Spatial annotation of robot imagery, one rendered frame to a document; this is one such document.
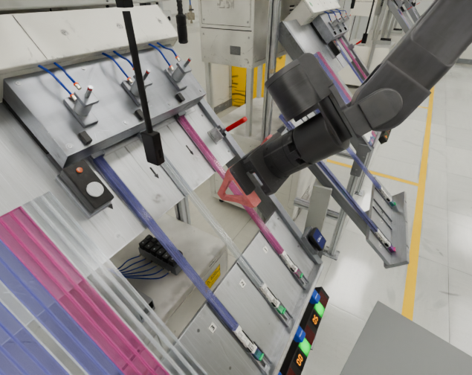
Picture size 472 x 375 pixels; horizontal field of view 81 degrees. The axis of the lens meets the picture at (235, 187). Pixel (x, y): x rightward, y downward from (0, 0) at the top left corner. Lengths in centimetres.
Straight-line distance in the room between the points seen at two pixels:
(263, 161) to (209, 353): 36
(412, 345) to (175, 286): 65
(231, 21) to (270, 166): 121
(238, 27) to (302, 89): 119
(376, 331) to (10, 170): 88
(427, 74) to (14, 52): 52
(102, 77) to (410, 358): 92
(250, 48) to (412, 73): 120
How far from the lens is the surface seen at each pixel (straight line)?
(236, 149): 71
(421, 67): 36
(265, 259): 68
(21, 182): 51
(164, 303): 86
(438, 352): 95
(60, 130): 49
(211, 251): 95
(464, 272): 213
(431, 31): 37
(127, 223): 52
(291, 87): 36
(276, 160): 39
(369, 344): 88
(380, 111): 34
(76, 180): 47
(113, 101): 54
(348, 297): 169
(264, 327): 66
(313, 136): 36
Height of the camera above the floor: 134
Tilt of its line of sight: 36 degrees down
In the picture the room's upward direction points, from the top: straight up
